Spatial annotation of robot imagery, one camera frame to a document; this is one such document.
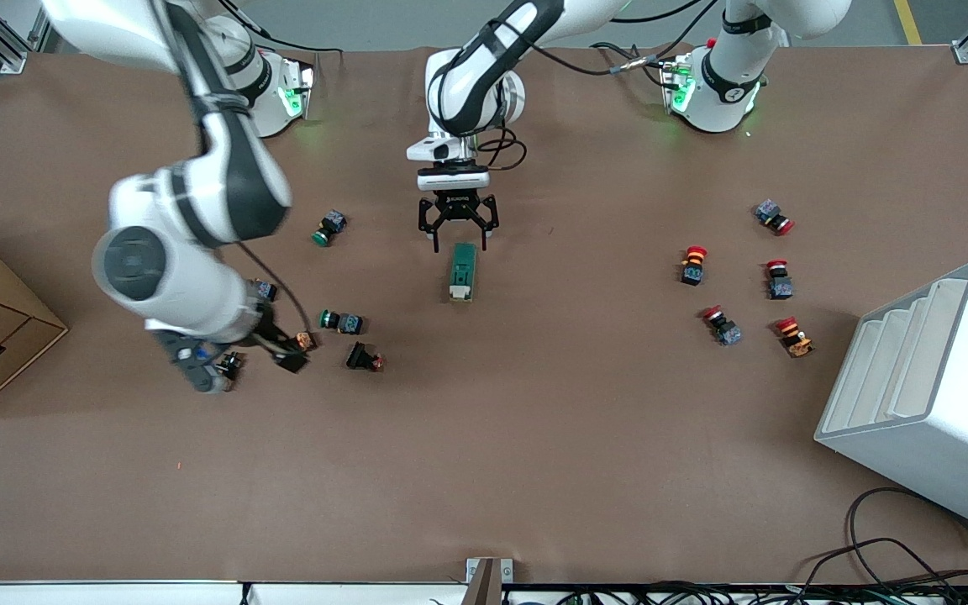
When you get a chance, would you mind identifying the green load switch white handle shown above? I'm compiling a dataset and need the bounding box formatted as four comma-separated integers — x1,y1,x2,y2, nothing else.
448,243,478,303

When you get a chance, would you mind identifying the red button orange striped collar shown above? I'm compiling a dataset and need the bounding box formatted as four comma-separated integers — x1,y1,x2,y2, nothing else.
679,245,709,287

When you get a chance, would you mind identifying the red mushroom button grey block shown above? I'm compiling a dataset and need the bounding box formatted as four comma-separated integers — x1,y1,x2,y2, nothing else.
700,306,743,347
765,260,794,301
755,199,796,236

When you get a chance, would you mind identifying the red button orange block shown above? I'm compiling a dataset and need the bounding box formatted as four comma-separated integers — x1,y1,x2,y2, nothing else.
775,316,815,359

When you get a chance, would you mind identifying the white slotted storage rack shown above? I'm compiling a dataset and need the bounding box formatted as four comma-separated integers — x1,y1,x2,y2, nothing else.
814,260,968,541

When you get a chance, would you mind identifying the black switch red lamp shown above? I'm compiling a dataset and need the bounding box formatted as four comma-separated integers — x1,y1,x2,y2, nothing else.
345,341,387,372

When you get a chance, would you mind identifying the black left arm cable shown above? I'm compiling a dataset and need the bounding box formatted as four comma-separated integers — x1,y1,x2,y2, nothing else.
476,0,724,173

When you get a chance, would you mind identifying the black base connector cable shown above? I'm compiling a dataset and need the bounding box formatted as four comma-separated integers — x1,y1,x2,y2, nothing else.
526,38,678,87

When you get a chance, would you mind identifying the grey metal table bracket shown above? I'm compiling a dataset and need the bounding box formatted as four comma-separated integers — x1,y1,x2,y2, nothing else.
466,557,514,605

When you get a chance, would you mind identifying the white table edge rail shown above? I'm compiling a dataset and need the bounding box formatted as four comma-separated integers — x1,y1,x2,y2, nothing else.
0,581,468,605

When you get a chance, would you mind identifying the black cable bundle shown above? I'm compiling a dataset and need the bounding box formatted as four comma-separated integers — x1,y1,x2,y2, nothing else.
505,580,968,605

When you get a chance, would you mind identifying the black looping cable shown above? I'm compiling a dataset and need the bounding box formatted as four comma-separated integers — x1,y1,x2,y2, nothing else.
845,487,968,589

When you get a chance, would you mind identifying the thin black cable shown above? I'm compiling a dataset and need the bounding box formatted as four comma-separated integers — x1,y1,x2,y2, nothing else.
795,538,955,589

